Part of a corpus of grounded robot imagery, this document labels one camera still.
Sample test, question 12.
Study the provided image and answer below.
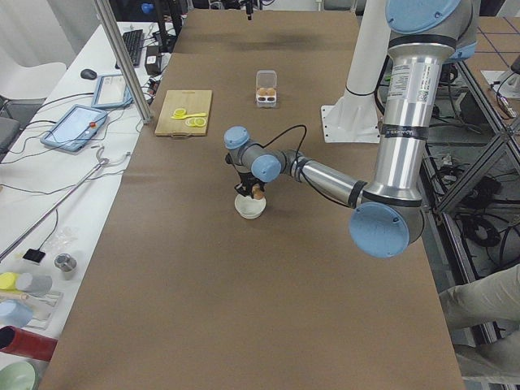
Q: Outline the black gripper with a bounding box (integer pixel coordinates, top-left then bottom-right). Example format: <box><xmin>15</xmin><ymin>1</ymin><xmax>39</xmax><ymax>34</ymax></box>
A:
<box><xmin>244</xmin><ymin>0</ymin><xmax>254</xmax><ymax>20</ymax></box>
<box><xmin>234</xmin><ymin>171</ymin><xmax>265</xmax><ymax>197</ymax></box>

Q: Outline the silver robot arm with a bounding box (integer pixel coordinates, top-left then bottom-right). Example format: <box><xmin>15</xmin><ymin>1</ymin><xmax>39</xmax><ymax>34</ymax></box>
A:
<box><xmin>223</xmin><ymin>1</ymin><xmax>480</xmax><ymax>258</ymax></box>

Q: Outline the clear plastic egg box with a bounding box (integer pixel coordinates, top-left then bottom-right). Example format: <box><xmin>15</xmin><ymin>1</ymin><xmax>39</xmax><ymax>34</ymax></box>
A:
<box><xmin>255</xmin><ymin>70</ymin><xmax>277</xmax><ymax>108</ymax></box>

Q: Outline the black power adapter box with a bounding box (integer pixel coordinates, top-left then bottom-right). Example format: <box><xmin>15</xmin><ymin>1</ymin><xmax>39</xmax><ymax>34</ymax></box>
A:
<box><xmin>145</xmin><ymin>45</ymin><xmax>163</xmax><ymax>76</ymax></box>

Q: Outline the white ceramic bowl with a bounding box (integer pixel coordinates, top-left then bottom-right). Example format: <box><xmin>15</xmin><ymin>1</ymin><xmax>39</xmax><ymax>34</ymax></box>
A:
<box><xmin>234</xmin><ymin>194</ymin><xmax>267</xmax><ymax>219</ymax></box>

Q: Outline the lemon slice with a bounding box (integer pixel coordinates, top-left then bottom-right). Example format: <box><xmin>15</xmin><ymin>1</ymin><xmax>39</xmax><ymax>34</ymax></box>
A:
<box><xmin>172</xmin><ymin>108</ymin><xmax>187</xmax><ymax>119</ymax></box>
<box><xmin>184</xmin><ymin>117</ymin><xmax>207</xmax><ymax>128</ymax></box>

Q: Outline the wooden cutting board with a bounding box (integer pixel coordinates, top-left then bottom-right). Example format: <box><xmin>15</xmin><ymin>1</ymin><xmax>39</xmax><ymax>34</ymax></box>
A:
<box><xmin>154</xmin><ymin>89</ymin><xmax>213</xmax><ymax>137</ymax></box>

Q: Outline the yellow plastic knife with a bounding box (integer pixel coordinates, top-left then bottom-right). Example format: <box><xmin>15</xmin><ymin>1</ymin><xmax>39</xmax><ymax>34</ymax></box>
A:
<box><xmin>171</xmin><ymin>112</ymin><xmax>207</xmax><ymax>119</ymax></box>

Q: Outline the black keyboard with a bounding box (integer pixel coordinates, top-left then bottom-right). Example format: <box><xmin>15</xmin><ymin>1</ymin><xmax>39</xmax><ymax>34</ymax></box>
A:
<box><xmin>122</xmin><ymin>29</ymin><xmax>144</xmax><ymax>67</ymax></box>

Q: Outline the metal rod tool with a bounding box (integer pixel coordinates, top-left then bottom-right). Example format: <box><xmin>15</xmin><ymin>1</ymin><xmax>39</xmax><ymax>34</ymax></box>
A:
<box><xmin>1</xmin><ymin>146</ymin><xmax>132</xmax><ymax>261</ymax></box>

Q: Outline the blue teach pendant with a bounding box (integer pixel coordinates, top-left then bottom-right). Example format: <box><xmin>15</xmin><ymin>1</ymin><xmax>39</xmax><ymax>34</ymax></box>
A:
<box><xmin>91</xmin><ymin>74</ymin><xmax>132</xmax><ymax>109</ymax></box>
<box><xmin>41</xmin><ymin>105</ymin><xmax>108</xmax><ymax>152</ymax></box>

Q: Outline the black computer mouse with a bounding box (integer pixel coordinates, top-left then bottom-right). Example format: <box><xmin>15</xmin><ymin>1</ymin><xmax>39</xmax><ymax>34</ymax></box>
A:
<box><xmin>80</xmin><ymin>68</ymin><xmax>98</xmax><ymax>80</ymax></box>

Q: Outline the small metal cup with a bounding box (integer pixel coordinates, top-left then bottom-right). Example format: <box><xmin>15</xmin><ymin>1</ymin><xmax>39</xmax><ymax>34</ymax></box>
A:
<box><xmin>54</xmin><ymin>253</ymin><xmax>77</xmax><ymax>280</ymax></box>

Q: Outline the small black square pad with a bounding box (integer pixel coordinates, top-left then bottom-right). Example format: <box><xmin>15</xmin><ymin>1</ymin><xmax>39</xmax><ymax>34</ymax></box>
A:
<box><xmin>22</xmin><ymin>249</ymin><xmax>46</xmax><ymax>264</ymax></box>

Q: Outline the grey cup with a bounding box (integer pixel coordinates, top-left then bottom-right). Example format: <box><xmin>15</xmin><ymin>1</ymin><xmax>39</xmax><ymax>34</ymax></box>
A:
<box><xmin>15</xmin><ymin>273</ymin><xmax>53</xmax><ymax>297</ymax></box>

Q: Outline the yellow cup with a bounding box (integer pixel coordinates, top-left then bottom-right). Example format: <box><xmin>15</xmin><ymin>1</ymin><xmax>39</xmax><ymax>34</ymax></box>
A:
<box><xmin>0</xmin><ymin>272</ymin><xmax>20</xmax><ymax>291</ymax></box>

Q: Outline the person in beige trousers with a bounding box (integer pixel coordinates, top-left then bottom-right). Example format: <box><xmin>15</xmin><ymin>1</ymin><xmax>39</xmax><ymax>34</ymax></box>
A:
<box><xmin>439</xmin><ymin>265</ymin><xmax>519</xmax><ymax>384</ymax></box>

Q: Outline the light blue cup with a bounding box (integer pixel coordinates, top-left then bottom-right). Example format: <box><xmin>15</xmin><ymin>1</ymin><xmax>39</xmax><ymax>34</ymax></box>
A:
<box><xmin>0</xmin><ymin>300</ymin><xmax>33</xmax><ymax>327</ymax></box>

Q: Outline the red cylinder bottle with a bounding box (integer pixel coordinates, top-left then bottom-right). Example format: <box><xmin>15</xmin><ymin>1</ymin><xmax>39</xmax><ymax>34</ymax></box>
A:
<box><xmin>1</xmin><ymin>326</ymin><xmax>58</xmax><ymax>362</ymax></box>

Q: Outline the green bowl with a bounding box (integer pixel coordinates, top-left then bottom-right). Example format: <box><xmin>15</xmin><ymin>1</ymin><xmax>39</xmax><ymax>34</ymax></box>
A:
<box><xmin>1</xmin><ymin>362</ymin><xmax>37</xmax><ymax>390</ymax></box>

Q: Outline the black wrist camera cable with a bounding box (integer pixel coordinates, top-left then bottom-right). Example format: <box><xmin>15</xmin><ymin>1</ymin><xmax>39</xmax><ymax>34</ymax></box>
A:
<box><xmin>259</xmin><ymin>123</ymin><xmax>308</xmax><ymax>163</ymax></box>

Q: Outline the white camera pillar base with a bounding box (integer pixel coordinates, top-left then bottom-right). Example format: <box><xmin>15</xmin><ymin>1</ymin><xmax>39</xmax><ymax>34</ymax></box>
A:
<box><xmin>322</xmin><ymin>0</ymin><xmax>391</xmax><ymax>143</ymax></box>

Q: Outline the aluminium frame post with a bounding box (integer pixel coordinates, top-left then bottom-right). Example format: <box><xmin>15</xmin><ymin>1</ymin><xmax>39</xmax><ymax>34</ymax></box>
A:
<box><xmin>93</xmin><ymin>0</ymin><xmax>152</xmax><ymax>124</ymax></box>

